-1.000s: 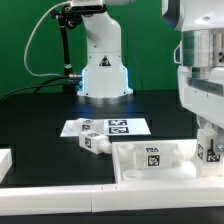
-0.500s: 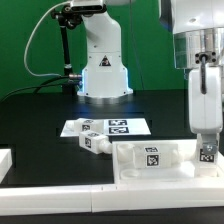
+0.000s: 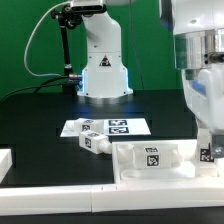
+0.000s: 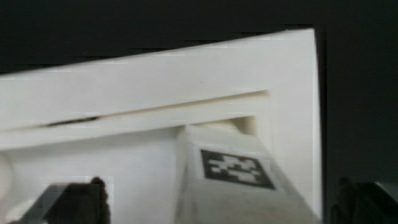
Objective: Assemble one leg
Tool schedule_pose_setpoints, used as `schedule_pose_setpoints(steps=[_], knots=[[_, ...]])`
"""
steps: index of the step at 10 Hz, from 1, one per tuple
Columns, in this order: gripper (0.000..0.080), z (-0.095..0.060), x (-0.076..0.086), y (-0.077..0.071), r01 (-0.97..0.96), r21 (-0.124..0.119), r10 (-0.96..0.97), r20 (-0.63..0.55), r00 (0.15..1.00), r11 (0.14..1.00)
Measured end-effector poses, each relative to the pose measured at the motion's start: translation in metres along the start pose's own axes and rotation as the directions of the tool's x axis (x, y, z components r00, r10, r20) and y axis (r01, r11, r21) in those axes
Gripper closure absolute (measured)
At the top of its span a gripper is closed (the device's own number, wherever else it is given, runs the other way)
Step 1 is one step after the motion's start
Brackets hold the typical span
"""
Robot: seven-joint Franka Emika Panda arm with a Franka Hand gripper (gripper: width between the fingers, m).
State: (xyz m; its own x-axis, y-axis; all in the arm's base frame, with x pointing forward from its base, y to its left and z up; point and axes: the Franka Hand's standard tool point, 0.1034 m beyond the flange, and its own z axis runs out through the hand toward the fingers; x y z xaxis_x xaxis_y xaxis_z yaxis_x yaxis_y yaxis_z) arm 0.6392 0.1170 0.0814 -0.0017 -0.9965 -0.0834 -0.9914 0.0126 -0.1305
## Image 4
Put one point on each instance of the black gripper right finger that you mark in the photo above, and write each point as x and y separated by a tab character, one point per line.
367	203

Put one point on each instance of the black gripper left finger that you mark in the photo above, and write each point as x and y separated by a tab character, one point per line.
83	205

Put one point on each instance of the white table leg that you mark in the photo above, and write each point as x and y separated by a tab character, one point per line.
234	189

